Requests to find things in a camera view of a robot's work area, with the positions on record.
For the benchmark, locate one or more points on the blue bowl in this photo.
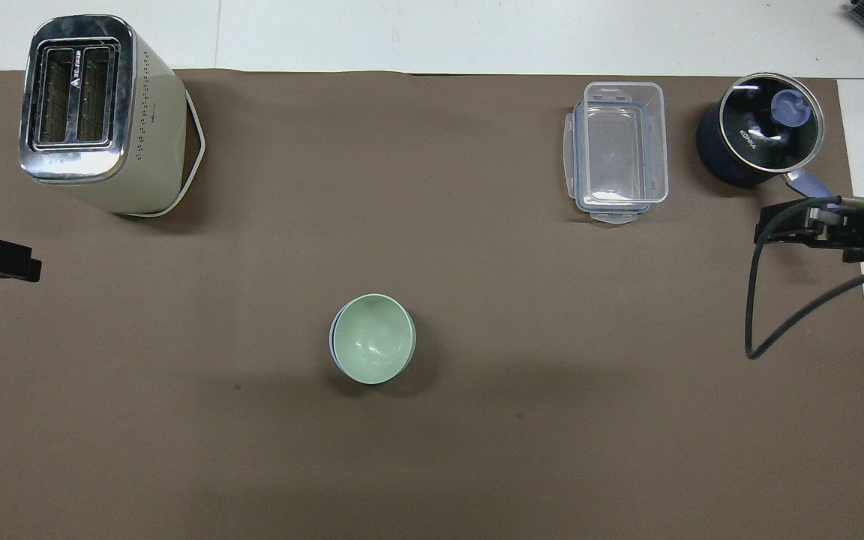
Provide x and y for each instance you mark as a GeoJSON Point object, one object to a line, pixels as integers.
{"type": "Point", "coordinates": [332, 343]}

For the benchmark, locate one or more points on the dark blue pot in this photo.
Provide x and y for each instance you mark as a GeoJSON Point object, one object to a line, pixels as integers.
{"type": "Point", "coordinates": [713, 154]}

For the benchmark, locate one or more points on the glass pot lid, blue knob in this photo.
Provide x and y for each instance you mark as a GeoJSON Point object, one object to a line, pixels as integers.
{"type": "Point", "coordinates": [766, 120]}

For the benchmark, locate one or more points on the green bowl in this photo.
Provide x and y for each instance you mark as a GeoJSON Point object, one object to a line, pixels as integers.
{"type": "Point", "coordinates": [373, 341]}

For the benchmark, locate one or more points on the clear lid with blue seal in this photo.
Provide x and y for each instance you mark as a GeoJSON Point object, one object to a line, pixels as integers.
{"type": "Point", "coordinates": [612, 217]}

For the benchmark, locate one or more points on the cream toaster with chrome top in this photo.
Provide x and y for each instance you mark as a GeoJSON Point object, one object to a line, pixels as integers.
{"type": "Point", "coordinates": [139, 135]}

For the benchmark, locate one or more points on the clear plastic container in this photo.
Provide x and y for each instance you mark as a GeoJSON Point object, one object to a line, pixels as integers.
{"type": "Point", "coordinates": [622, 150]}

